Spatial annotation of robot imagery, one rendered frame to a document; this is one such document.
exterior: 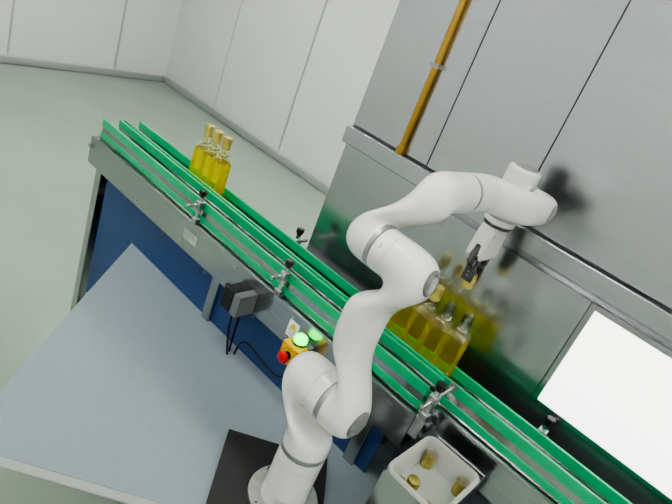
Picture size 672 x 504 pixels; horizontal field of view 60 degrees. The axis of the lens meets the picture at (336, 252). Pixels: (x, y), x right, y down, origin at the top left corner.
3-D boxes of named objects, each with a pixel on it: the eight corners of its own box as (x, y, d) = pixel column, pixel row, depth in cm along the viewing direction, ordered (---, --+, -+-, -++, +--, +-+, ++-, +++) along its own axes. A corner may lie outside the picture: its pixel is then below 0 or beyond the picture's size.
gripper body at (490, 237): (496, 212, 156) (478, 247, 161) (478, 214, 149) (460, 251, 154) (519, 226, 153) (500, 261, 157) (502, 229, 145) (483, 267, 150)
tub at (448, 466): (469, 500, 154) (483, 477, 150) (425, 542, 137) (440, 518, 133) (418, 454, 162) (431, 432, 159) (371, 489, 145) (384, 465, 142)
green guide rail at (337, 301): (432, 399, 164) (444, 378, 161) (430, 401, 163) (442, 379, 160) (118, 136, 251) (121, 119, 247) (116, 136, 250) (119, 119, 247)
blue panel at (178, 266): (396, 450, 187) (418, 410, 179) (363, 473, 173) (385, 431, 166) (137, 209, 265) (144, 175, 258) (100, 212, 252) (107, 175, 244)
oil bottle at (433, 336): (428, 377, 174) (458, 321, 165) (418, 383, 170) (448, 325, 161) (414, 366, 177) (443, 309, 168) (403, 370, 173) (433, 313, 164)
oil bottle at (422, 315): (413, 365, 177) (442, 309, 168) (403, 370, 173) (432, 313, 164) (399, 354, 180) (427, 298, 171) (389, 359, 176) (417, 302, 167)
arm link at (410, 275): (322, 393, 146) (367, 438, 138) (288, 406, 137) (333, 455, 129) (401, 222, 126) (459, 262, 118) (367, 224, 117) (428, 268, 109)
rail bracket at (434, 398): (447, 409, 163) (466, 375, 158) (415, 430, 150) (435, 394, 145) (438, 402, 164) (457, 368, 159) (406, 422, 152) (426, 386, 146)
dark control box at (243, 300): (251, 314, 194) (259, 294, 190) (233, 319, 188) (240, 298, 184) (236, 300, 198) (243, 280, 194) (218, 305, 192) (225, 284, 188)
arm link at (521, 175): (526, 221, 150) (497, 204, 155) (551, 175, 145) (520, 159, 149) (512, 224, 144) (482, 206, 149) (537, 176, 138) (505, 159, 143)
